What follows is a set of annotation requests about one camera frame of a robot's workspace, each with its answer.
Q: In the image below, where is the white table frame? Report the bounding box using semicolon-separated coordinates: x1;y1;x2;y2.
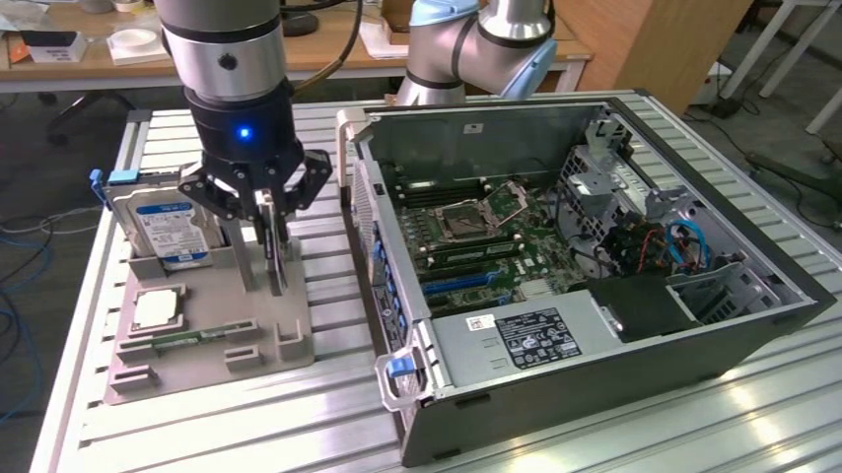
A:
719;0;842;134

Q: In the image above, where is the grey floor cable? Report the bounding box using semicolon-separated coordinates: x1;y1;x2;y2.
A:
0;206;107;236

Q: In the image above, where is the silver disk bay cage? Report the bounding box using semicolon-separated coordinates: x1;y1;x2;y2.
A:
558;145;653;247

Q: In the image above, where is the green RAM stick on rack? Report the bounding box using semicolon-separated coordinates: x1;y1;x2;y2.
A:
148;327;255;349

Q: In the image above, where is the white paper stack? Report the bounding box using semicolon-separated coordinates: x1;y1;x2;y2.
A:
360;20;414;60

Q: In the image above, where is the open socket cover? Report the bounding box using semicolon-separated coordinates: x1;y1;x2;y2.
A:
483;180;531;223

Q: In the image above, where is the installed RAM stick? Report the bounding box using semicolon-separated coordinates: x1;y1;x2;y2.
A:
426;238;518;265

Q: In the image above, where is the hard disk in blue caddy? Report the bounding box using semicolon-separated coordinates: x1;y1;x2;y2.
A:
88;160;223;271

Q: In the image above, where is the silver CPU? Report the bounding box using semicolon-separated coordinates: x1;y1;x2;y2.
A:
131;290;189;332

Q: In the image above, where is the green motherboard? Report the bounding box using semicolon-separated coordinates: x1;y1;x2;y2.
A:
394;179;594;319

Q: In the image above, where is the wooden cabinet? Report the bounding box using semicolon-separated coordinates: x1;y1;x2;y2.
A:
558;0;755;117

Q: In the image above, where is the white box black top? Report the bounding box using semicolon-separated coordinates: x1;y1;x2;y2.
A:
17;30;88;64

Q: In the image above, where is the black round lamp base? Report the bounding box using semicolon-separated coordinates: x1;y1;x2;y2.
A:
282;0;322;38

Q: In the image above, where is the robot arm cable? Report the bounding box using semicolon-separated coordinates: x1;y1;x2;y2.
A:
288;0;364;94

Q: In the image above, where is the black chair base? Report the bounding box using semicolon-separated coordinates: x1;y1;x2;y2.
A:
39;88;133;147

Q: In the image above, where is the wooden desk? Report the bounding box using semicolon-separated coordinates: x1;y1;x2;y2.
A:
0;0;594;107

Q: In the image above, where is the blue expansion slot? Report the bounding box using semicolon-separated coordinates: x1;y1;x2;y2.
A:
420;273;502;297

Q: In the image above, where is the white box red button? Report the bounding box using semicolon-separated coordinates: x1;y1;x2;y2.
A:
702;61;735;107

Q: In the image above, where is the red wire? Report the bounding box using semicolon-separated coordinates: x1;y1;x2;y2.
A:
641;229;659;272

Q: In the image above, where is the white square tray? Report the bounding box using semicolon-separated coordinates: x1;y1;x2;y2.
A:
105;28;169;66

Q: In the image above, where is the blue wire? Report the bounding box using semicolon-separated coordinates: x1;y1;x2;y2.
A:
663;219;715;270

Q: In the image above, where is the open black PC case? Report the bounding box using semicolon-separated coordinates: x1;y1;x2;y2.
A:
334;96;838;468

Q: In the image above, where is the CPU socket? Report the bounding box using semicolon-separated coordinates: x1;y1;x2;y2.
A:
438;201;492;237

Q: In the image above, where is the grey parts rack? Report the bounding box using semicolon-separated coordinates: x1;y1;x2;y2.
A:
103;216;316;406

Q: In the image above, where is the black floor stand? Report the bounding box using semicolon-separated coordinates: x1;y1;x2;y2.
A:
746;152;842;193

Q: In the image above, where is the brown cardboard box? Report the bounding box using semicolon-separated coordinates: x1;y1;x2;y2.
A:
380;0;415;34

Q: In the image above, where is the blue floor cable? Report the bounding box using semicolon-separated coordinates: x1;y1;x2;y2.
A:
0;236;57;425

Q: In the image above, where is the black RAM slot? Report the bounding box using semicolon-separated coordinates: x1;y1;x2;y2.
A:
402;191;492;208
399;179;488;194

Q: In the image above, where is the small disk bay bracket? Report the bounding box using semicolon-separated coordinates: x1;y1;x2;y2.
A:
665;260;789;326

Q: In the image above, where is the graphics card with silver bracket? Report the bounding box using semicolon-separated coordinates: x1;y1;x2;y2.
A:
255;189;291;297

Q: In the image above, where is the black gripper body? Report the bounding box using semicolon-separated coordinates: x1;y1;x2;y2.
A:
181;81;308;198

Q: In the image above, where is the grey power supply unit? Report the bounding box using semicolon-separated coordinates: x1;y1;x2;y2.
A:
430;289;623;390

